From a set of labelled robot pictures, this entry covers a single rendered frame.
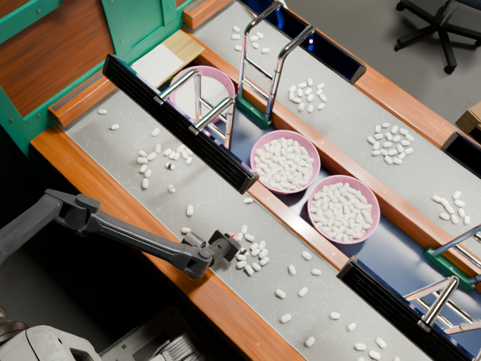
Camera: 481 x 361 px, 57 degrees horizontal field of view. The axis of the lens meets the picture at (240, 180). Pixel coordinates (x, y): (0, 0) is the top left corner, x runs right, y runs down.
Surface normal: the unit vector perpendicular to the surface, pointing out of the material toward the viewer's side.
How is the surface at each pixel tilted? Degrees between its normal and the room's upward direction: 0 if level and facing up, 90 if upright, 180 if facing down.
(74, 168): 0
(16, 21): 90
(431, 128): 0
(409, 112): 0
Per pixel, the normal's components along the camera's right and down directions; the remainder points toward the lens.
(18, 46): 0.74, 0.63
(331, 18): 0.07, -0.41
